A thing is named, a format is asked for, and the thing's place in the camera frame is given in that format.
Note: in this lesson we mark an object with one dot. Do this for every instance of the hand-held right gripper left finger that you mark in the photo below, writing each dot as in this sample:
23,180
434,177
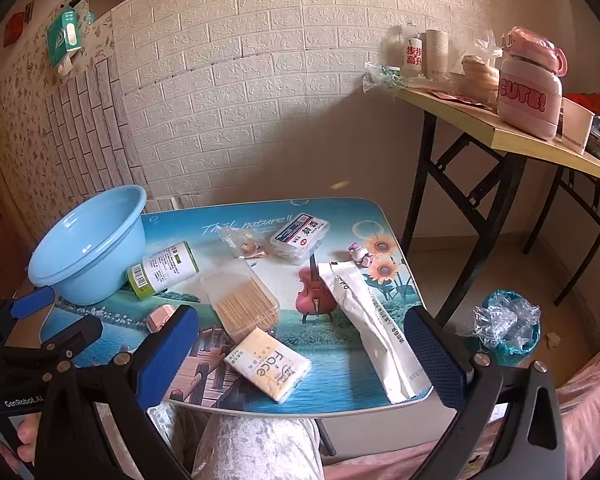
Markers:
165,355

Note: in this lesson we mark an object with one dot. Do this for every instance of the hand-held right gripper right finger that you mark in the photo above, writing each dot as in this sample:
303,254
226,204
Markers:
435,360

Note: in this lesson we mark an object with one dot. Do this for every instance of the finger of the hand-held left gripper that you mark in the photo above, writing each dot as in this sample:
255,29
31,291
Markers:
77,331
30,302

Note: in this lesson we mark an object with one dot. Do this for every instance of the small pink item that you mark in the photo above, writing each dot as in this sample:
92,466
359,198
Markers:
159,317

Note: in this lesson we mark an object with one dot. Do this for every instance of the light blue plastic basin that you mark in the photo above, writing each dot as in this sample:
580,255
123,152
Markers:
80,260

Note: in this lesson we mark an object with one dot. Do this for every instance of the long white paper packet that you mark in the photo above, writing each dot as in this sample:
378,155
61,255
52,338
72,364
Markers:
370,320

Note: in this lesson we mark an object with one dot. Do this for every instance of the white bottle with green label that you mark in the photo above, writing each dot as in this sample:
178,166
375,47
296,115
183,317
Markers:
165,267

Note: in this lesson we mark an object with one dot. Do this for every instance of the clear toothpick box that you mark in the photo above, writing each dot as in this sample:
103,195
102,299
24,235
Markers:
245,305

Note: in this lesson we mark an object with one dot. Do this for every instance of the yellow and white tissue packet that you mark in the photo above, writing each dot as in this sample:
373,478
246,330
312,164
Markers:
267,365

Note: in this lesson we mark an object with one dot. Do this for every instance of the white square container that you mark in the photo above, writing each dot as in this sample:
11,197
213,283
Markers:
575,125

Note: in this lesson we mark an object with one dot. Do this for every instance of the person's left hand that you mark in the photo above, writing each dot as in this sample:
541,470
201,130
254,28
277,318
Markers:
26,437

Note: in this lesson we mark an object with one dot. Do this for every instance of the waste bin with plastic liner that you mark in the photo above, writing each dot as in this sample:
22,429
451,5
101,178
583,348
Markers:
505,320

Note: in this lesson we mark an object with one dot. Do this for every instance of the landscape print lap table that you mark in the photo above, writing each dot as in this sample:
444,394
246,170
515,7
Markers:
330,380

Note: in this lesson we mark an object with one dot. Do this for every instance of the crumpled paper scrap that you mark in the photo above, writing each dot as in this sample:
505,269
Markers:
553,341

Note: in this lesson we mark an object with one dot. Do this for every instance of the small pink and white toy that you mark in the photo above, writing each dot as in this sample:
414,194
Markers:
362,255

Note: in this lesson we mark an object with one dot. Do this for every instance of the small clear plastic bag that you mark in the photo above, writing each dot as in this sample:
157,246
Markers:
247,247

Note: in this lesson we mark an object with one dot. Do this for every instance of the pink blanket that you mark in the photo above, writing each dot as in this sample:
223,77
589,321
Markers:
590,400

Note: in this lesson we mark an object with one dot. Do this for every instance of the yellow folding table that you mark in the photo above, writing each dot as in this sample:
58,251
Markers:
530,142

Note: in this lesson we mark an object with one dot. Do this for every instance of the red flat packet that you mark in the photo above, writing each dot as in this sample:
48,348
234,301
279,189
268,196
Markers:
450,96

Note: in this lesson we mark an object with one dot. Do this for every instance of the green tissue box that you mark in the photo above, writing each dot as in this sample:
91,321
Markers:
62,35

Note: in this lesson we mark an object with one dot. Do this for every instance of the pink water bottle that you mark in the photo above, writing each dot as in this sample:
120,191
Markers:
527,105

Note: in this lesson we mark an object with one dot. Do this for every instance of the green printed plastic bag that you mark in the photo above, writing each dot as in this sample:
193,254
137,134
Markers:
380,77

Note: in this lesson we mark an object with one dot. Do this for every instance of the plastic bag of bread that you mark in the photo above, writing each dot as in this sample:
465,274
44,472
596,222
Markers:
480,72

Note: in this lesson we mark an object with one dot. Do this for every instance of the stack of paper cups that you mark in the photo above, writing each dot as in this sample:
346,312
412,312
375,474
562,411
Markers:
436,55

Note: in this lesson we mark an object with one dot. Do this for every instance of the red wall box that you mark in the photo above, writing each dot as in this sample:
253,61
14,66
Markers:
16,27

